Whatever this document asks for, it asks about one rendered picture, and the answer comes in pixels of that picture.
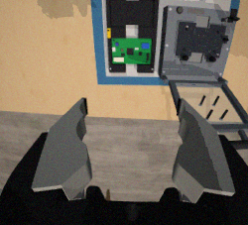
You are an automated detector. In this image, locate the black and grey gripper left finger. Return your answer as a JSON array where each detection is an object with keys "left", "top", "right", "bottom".
[{"left": 0, "top": 97, "right": 92, "bottom": 225}]

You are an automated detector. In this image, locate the green circuit board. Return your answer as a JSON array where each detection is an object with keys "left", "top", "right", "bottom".
[{"left": 112, "top": 38, "right": 152, "bottom": 64}]

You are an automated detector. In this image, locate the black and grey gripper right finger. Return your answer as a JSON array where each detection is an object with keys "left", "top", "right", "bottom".
[{"left": 172, "top": 98, "right": 248, "bottom": 225}]

